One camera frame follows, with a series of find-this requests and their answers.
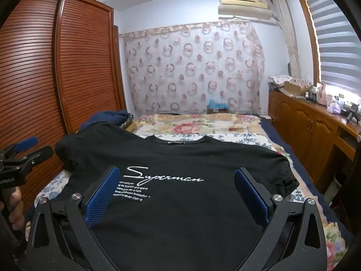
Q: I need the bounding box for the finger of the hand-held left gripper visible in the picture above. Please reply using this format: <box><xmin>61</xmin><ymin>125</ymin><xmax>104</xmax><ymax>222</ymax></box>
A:
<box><xmin>0</xmin><ymin>137</ymin><xmax>39</xmax><ymax>161</ymax></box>
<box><xmin>6</xmin><ymin>146</ymin><xmax>54</xmax><ymax>173</ymax></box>

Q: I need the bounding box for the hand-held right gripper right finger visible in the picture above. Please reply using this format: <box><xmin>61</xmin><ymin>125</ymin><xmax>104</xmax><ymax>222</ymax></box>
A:
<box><xmin>234</xmin><ymin>167</ymin><xmax>329</xmax><ymax>271</ymax></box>

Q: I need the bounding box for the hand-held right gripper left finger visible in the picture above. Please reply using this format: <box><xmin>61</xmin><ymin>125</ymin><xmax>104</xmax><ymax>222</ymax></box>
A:
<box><xmin>27</xmin><ymin>165</ymin><xmax>125</xmax><ymax>271</ymax></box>

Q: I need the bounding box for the black printed t-shirt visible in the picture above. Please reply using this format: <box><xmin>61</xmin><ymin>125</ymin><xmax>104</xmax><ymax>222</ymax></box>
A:
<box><xmin>55</xmin><ymin>123</ymin><xmax>300</xmax><ymax>271</ymax></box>

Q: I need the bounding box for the person's left hand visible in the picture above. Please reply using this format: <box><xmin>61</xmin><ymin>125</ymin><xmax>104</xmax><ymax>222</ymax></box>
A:
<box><xmin>0</xmin><ymin>188</ymin><xmax>26</xmax><ymax>228</ymax></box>

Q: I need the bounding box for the navy bed sheet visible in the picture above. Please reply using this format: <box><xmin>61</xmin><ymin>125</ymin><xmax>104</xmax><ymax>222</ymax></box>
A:
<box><xmin>259</xmin><ymin>116</ymin><xmax>356</xmax><ymax>238</ymax></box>

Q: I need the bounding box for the navy blue clothing pile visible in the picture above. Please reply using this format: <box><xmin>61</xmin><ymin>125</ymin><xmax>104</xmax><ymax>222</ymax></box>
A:
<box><xmin>76</xmin><ymin>110</ymin><xmax>134</xmax><ymax>133</ymax></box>

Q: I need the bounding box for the white trash bin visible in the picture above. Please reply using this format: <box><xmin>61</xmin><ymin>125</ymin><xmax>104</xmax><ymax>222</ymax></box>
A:
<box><xmin>334</xmin><ymin>172</ymin><xmax>347</xmax><ymax>201</ymax></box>

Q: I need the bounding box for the floral bed blanket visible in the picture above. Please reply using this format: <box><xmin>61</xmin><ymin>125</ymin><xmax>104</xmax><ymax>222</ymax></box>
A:
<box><xmin>34</xmin><ymin>114</ymin><xmax>347</xmax><ymax>257</ymax></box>

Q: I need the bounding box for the wooden sideboard cabinet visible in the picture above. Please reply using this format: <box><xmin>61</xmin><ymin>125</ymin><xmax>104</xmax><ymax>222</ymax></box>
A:
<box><xmin>267</xmin><ymin>89</ymin><xmax>361</xmax><ymax>175</ymax></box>

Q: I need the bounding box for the wooden louvered wardrobe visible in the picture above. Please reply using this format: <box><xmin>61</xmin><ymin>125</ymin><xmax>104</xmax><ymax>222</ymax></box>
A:
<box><xmin>0</xmin><ymin>0</ymin><xmax>127</xmax><ymax>212</ymax></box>

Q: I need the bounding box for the blue cloth on box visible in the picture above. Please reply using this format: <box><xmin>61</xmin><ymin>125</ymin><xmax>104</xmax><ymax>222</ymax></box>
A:
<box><xmin>207</xmin><ymin>99</ymin><xmax>229</xmax><ymax>115</ymax></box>

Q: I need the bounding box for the folded floral cloth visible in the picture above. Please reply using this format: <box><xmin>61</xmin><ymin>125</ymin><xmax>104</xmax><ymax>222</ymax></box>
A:
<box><xmin>268</xmin><ymin>74</ymin><xmax>294</xmax><ymax>91</ymax></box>

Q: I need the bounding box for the purple tissue pack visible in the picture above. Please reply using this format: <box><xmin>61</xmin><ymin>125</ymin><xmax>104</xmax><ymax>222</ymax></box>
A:
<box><xmin>327</xmin><ymin>102</ymin><xmax>343</xmax><ymax>115</ymax></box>

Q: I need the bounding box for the pink kettle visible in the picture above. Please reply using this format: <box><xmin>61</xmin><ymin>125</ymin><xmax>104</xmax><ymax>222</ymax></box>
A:
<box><xmin>317</xmin><ymin>83</ymin><xmax>335</xmax><ymax>105</ymax></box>

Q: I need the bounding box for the black tripod gadget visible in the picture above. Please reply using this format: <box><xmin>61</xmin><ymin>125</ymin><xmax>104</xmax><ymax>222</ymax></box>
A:
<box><xmin>345</xmin><ymin>102</ymin><xmax>361</xmax><ymax>125</ymax></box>

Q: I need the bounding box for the floral patterned curtain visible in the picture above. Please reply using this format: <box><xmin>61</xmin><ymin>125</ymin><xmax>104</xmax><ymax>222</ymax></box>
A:
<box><xmin>118</xmin><ymin>21</ymin><xmax>266</xmax><ymax>116</ymax></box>

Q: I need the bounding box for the cream side curtain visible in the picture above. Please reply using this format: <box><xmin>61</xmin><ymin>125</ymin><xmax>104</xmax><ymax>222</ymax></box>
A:
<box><xmin>272</xmin><ymin>0</ymin><xmax>301</xmax><ymax>79</ymax></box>

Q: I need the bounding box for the striped window blind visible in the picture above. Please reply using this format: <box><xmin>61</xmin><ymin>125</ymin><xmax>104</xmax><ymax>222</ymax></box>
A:
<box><xmin>302</xmin><ymin>0</ymin><xmax>361</xmax><ymax>96</ymax></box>

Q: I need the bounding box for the cream wall air conditioner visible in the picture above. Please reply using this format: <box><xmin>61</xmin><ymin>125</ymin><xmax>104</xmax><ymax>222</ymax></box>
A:
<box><xmin>218</xmin><ymin>0</ymin><xmax>278</xmax><ymax>23</ymax></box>

